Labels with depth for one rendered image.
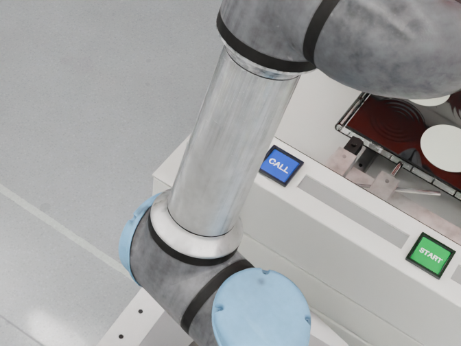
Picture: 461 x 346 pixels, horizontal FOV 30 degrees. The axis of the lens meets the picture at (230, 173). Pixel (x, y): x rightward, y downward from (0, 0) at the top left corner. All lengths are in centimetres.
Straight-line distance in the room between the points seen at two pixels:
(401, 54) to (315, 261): 65
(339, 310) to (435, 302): 21
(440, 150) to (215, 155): 65
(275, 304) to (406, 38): 39
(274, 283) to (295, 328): 6
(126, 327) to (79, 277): 99
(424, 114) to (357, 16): 80
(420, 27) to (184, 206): 36
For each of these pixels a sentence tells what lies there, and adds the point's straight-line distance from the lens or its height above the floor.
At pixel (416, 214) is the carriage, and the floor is 88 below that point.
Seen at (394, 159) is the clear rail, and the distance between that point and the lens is 145.
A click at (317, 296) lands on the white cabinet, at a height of 77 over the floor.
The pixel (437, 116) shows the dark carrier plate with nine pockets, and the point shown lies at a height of 90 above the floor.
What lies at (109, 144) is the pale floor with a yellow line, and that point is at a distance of 253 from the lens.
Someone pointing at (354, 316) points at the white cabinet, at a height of 78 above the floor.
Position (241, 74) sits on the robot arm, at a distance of 85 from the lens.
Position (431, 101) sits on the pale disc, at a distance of 155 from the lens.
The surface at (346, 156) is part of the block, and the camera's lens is 142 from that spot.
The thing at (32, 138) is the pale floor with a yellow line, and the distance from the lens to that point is 255.
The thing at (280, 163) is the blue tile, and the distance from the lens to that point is 131.
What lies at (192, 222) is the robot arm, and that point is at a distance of 98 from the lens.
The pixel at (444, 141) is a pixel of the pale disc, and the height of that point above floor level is 90.
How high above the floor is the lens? 200
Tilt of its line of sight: 53 degrees down
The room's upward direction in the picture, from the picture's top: 10 degrees clockwise
